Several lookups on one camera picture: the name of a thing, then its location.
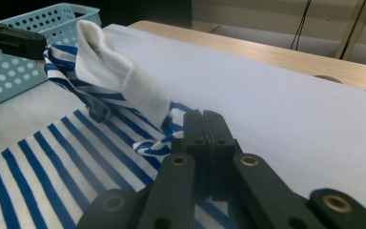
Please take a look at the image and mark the light blue plastic basket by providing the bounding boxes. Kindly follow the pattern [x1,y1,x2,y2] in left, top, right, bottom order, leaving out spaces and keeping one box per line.
[0,3,103,113]

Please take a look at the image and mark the black socket cable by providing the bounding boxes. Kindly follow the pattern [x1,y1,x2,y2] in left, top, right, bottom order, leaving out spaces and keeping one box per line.
[290,0,313,52]

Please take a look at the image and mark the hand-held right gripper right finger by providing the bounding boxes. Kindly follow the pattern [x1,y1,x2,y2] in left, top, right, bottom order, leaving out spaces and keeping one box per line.
[203,110,243,199]

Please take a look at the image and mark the wooden table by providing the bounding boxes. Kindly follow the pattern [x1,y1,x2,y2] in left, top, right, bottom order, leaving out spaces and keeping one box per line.
[128,20,366,94]

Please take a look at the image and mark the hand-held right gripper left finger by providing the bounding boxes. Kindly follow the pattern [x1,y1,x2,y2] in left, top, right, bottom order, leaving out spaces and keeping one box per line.
[171,109,212,198]

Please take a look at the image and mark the blue white striped baby romper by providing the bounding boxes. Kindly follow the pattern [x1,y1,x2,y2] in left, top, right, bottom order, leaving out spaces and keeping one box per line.
[0,19,233,229]

